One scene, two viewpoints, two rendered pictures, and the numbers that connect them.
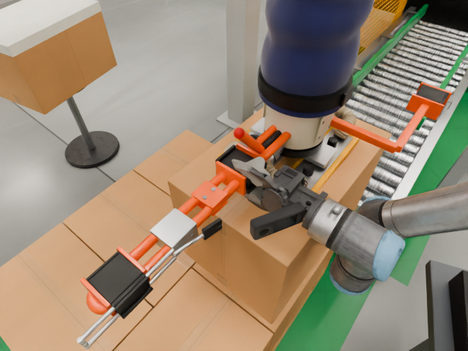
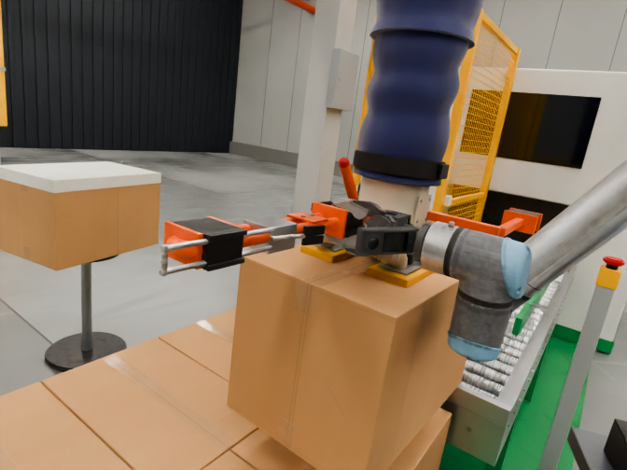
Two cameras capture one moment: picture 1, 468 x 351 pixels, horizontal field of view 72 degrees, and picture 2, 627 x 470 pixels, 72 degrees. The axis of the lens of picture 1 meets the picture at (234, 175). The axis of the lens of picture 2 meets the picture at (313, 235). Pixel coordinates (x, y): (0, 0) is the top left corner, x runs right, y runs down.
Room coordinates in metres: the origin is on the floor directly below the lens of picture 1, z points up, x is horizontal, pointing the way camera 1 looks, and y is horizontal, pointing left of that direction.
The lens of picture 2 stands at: (-0.36, 0.10, 1.39)
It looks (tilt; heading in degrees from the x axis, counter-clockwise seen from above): 15 degrees down; 356
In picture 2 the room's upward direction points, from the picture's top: 7 degrees clockwise
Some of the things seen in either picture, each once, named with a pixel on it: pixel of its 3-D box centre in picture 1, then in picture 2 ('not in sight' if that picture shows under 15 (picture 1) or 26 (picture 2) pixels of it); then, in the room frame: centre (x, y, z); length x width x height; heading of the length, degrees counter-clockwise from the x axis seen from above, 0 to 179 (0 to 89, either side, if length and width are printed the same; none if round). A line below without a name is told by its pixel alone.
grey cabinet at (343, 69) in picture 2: not in sight; (342, 81); (2.12, -0.14, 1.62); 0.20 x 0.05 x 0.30; 142
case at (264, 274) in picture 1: (280, 196); (367, 328); (0.68, -0.16, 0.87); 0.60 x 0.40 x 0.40; 140
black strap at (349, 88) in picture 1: (304, 79); (399, 163); (0.70, -0.17, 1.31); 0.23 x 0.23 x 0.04
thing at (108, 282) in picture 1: (117, 281); (204, 241); (0.24, 0.21, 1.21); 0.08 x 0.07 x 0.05; 142
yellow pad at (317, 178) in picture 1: (320, 159); (417, 257); (0.64, -0.25, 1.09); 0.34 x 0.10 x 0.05; 142
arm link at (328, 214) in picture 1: (326, 219); (439, 245); (0.37, -0.19, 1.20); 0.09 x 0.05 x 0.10; 142
